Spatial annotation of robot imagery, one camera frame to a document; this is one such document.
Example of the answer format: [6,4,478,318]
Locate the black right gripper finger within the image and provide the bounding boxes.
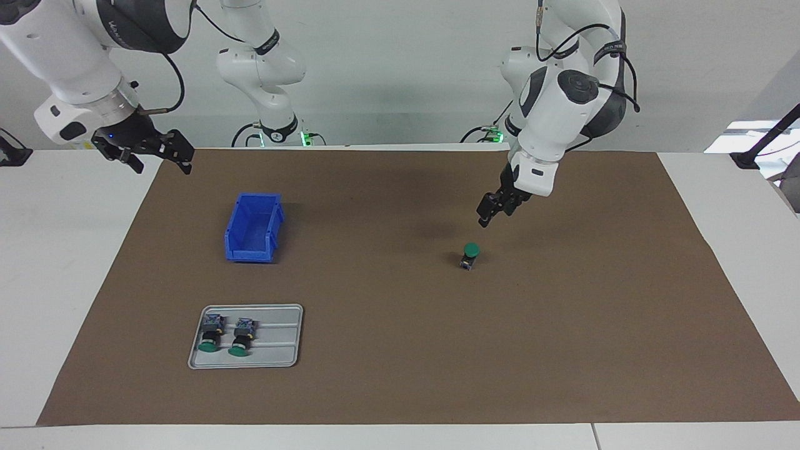
[94,141,146,174]
[153,129,194,176]

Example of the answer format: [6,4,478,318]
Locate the blue plastic storage bin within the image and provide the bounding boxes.
[224,192,286,263]

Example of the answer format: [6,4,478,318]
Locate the brown paper table mat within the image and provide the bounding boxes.
[36,148,800,426]

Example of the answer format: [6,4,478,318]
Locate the silver metal tray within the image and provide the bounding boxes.
[187,304,304,369]

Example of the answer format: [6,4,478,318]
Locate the grey office chair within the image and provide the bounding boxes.
[775,170,800,213]

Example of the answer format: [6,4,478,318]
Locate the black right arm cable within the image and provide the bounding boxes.
[139,0,251,116]

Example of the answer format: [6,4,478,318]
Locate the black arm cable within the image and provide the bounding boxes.
[536,0,641,113]
[139,0,251,116]

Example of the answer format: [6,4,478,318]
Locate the black right base cable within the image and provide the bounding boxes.
[231,122,263,148]

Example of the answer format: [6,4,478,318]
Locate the black base cable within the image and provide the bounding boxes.
[461,100,504,143]
[231,122,263,148]

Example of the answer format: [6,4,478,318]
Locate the black left base cable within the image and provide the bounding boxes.
[461,100,504,143]

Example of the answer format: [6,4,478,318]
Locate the black clamp mount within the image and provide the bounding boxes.
[0,128,33,167]

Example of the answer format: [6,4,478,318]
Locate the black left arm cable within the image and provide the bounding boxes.
[536,0,641,113]

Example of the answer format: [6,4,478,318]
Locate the black camera stand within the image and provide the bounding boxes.
[731,103,800,169]

